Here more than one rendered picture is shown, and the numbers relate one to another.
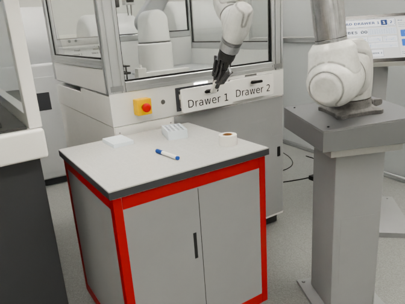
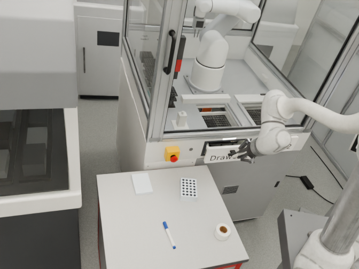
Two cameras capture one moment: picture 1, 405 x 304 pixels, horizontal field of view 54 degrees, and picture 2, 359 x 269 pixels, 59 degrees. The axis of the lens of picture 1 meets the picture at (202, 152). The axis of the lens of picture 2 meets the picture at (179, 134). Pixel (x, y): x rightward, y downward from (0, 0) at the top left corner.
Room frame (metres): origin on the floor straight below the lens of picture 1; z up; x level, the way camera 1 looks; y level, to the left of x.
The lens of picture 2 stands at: (0.57, 0.07, 2.03)
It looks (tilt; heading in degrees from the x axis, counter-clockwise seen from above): 40 degrees down; 8
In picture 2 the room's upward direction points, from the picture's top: 13 degrees clockwise
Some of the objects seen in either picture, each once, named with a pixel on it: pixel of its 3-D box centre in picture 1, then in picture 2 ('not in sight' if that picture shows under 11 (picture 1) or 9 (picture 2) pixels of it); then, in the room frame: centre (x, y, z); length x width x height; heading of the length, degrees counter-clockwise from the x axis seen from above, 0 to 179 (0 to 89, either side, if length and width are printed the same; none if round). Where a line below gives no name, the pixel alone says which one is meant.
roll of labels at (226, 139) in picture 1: (228, 139); (222, 231); (1.49, -0.10, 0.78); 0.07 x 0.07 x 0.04
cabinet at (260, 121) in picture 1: (172, 161); (193, 149); (2.40, 0.19, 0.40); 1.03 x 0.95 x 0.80; 122
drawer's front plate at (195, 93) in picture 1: (207, 96); (229, 153); (1.93, -0.04, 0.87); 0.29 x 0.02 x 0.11; 122
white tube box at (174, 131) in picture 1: (174, 131); (188, 189); (1.67, 0.11, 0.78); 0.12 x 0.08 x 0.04; 16
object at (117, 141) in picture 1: (117, 141); (141, 183); (1.61, 0.35, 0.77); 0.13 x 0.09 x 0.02; 33
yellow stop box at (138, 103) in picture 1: (143, 106); (172, 153); (1.78, 0.25, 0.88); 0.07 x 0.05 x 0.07; 122
